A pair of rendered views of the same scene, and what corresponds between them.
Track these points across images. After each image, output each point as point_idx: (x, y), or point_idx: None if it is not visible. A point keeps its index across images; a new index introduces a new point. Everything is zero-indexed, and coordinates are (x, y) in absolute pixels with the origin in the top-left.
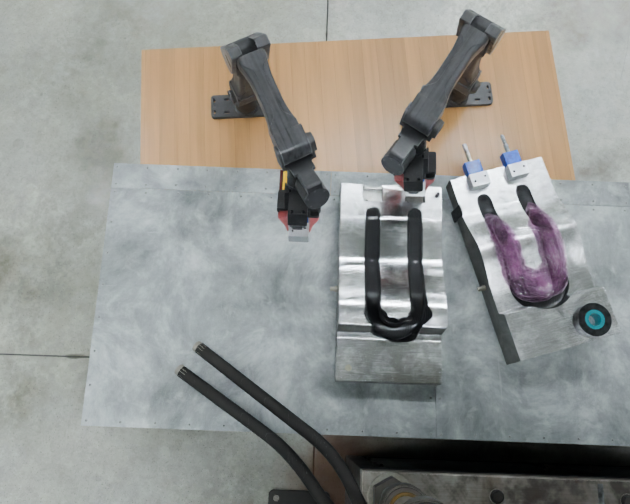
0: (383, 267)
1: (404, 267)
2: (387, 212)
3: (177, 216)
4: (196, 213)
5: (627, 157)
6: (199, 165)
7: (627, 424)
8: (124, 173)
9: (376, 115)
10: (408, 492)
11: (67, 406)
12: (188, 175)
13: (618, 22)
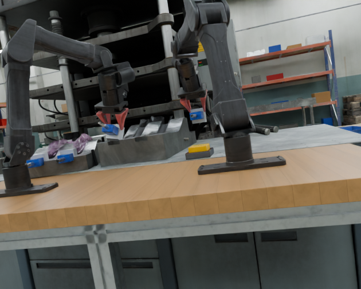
0: (155, 132)
1: (142, 134)
2: (139, 136)
3: (297, 141)
4: (281, 143)
5: None
6: (286, 150)
7: None
8: None
9: (106, 179)
10: (174, 100)
11: None
12: (295, 147)
13: None
